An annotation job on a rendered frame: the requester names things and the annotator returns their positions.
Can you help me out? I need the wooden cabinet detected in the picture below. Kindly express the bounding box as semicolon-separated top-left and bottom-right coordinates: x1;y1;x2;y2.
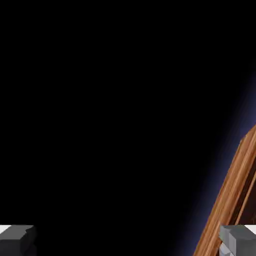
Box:
192;124;256;256

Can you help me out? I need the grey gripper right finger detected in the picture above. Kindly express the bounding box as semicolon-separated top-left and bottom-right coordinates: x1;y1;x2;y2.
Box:
218;224;256;256

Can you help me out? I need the dark wooden drawer front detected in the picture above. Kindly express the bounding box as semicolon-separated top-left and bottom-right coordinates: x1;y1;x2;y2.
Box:
229;173;256;226

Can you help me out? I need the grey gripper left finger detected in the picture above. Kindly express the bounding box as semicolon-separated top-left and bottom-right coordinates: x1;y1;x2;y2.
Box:
0;224;38;256

